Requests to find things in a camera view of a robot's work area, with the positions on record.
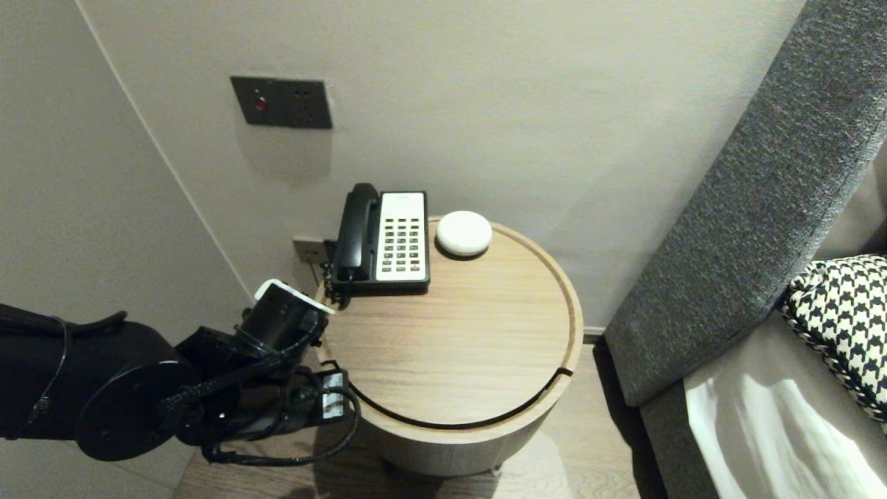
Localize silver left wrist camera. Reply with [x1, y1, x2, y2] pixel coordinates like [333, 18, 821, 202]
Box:
[315, 371, 349, 424]

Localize white bed sheet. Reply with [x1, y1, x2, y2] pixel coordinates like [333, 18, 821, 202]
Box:
[683, 312, 887, 499]

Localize black white desk telephone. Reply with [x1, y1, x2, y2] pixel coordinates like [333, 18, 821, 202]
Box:
[331, 191, 431, 292]

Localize grey fabric headboard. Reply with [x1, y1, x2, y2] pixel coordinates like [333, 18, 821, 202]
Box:
[604, 0, 887, 408]

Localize black white houndstooth pillow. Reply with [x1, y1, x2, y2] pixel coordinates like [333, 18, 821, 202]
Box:
[776, 255, 887, 436]

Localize plain white pillow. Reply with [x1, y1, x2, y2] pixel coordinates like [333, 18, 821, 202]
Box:
[811, 135, 887, 263]

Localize grey fabric bed base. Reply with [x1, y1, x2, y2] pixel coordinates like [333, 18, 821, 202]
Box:
[638, 388, 725, 499]

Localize dark wall switch panel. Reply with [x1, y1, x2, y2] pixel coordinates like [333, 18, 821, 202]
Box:
[230, 76, 333, 130]

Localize white round puck speaker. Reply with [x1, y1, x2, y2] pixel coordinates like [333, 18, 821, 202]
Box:
[436, 211, 493, 260]

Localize beige wall socket plate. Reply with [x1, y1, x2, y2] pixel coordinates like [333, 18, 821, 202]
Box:
[293, 238, 328, 265]

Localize round wooden bedside table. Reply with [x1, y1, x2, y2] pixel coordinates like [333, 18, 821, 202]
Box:
[311, 217, 584, 476]

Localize black telephone handset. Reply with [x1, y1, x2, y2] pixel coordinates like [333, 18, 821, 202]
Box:
[335, 183, 381, 281]

